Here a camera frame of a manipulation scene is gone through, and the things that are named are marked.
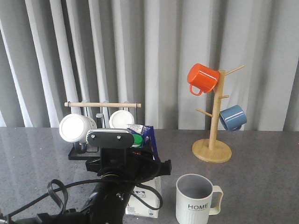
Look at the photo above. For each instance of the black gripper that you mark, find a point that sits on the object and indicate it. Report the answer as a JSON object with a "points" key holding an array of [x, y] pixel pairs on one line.
{"points": [[135, 165]]}

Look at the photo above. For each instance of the Pascual whole milk carton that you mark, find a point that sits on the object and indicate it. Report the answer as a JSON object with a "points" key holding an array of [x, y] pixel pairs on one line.
{"points": [[140, 205]]}

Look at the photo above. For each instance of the white HOME mug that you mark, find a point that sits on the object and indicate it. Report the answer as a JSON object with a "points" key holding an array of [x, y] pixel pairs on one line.
{"points": [[196, 199]]}

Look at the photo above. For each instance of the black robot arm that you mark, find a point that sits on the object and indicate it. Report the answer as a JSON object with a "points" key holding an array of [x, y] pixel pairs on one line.
{"points": [[106, 204]]}

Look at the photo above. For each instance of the white ribbed mug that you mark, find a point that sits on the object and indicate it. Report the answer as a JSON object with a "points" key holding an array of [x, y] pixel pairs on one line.
{"points": [[120, 119]]}

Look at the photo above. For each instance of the wooden mug tree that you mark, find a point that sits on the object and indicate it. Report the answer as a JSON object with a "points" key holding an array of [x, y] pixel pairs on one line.
{"points": [[212, 150]]}

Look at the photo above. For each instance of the white smiley mug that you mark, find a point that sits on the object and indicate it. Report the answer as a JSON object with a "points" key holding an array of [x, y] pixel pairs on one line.
{"points": [[73, 128]]}

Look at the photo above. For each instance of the blue enamel mug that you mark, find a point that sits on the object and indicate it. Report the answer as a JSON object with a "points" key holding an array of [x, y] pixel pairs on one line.
{"points": [[233, 118]]}

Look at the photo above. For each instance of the orange enamel mug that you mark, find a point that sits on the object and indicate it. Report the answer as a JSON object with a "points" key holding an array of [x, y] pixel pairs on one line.
{"points": [[202, 79]]}

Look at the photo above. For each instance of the grey curtain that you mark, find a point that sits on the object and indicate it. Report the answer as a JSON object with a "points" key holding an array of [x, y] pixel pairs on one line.
{"points": [[140, 51]]}

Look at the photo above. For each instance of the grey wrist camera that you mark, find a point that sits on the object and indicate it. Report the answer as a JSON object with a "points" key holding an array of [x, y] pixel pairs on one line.
{"points": [[110, 138]]}

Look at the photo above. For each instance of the black wire mug rack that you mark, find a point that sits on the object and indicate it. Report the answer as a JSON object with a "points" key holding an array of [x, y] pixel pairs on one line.
{"points": [[100, 121]]}

